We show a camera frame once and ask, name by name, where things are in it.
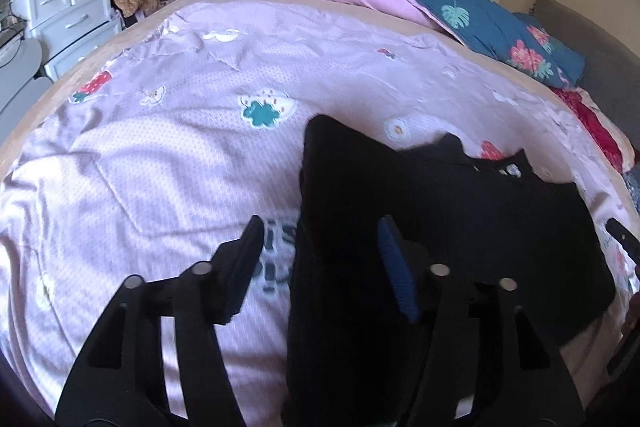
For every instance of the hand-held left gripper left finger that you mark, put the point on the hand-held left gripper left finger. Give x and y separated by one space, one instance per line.
244 269

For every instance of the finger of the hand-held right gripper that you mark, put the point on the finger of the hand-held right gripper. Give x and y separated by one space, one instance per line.
625 239

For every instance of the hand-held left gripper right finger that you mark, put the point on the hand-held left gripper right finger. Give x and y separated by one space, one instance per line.
397 267

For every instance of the black sweater with orange cuffs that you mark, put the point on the black sweater with orange cuffs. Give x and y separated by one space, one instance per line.
475 217

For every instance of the blue patterned cloth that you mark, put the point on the blue patterned cloth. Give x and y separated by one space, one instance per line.
632 189

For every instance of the red floral pillow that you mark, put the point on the red floral pillow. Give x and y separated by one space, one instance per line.
597 129

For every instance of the pink printed bed sheet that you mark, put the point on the pink printed bed sheet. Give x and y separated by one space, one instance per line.
175 147

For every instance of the grey padded headboard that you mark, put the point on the grey padded headboard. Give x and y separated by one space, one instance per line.
595 37

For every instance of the grey round table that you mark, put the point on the grey round table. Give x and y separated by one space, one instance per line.
17 72

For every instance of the white drawer cabinet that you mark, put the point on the white drawer cabinet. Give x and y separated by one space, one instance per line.
75 17

